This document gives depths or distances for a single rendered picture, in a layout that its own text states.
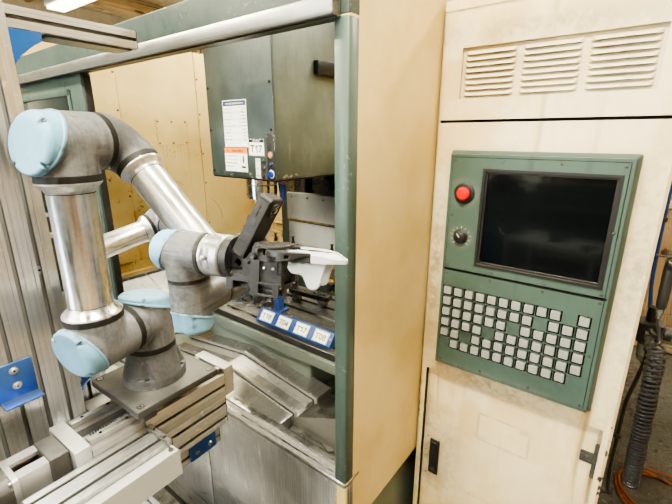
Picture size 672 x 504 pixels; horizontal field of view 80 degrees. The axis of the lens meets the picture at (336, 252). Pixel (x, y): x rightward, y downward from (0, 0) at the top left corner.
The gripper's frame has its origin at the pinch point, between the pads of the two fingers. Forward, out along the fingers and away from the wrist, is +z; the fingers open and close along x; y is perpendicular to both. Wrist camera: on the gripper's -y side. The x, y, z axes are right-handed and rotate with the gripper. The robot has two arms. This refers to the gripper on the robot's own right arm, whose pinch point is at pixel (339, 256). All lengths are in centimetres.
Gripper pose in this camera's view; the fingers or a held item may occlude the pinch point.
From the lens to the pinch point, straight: 62.2
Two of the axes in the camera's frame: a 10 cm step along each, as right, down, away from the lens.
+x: -3.6, 1.3, -9.3
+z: 9.3, 1.0, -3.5
